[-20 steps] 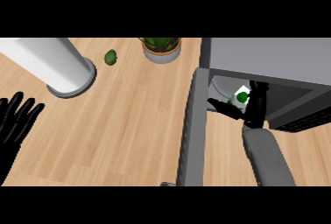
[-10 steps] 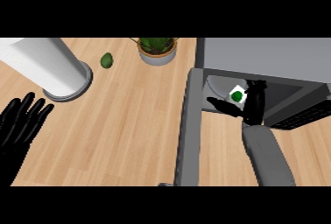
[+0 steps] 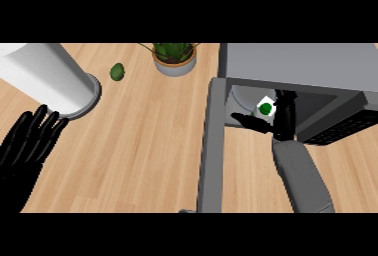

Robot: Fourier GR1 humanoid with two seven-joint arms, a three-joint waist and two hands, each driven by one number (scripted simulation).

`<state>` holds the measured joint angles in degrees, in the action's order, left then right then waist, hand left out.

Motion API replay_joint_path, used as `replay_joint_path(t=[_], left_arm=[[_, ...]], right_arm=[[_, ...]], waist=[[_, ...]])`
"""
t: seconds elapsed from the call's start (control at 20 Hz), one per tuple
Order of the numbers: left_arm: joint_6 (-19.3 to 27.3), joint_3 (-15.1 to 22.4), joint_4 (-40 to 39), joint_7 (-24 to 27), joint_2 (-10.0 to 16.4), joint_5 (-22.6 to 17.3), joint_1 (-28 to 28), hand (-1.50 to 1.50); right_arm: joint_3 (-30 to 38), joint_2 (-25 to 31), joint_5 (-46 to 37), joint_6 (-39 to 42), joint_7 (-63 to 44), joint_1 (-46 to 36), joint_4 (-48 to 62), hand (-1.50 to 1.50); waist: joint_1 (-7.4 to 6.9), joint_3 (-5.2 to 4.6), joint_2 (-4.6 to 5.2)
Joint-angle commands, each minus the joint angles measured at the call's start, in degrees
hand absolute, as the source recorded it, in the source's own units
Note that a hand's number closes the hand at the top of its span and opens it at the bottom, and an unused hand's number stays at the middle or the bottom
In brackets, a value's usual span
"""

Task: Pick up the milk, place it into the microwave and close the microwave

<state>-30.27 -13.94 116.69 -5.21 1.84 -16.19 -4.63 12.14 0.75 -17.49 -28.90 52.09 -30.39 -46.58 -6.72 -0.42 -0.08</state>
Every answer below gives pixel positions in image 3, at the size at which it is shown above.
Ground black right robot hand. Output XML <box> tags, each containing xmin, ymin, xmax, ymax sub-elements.
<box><xmin>230</xmin><ymin>89</ymin><xmax>300</xmax><ymax>142</ymax></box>

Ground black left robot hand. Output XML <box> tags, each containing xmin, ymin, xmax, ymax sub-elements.
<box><xmin>0</xmin><ymin>104</ymin><xmax>72</xmax><ymax>214</ymax></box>

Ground pale glass microwave turntable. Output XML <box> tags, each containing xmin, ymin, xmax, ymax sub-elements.
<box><xmin>230</xmin><ymin>84</ymin><xmax>278</xmax><ymax>117</ymax></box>

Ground grey microwave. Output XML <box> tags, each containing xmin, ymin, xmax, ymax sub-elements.
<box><xmin>218</xmin><ymin>42</ymin><xmax>378</xmax><ymax>147</ymax></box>

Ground grey microwave door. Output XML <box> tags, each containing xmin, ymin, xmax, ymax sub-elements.
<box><xmin>178</xmin><ymin>77</ymin><xmax>230</xmax><ymax>214</ymax></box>

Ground grey round towel holder base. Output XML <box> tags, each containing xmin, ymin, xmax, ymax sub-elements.
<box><xmin>58</xmin><ymin>73</ymin><xmax>104</xmax><ymax>121</ymax></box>

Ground potted plant in grey pot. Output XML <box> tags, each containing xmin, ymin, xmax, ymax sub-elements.
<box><xmin>138</xmin><ymin>42</ymin><xmax>203</xmax><ymax>78</ymax></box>

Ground green avocado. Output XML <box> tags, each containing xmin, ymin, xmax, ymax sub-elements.
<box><xmin>108</xmin><ymin>62</ymin><xmax>128</xmax><ymax>82</ymax></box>

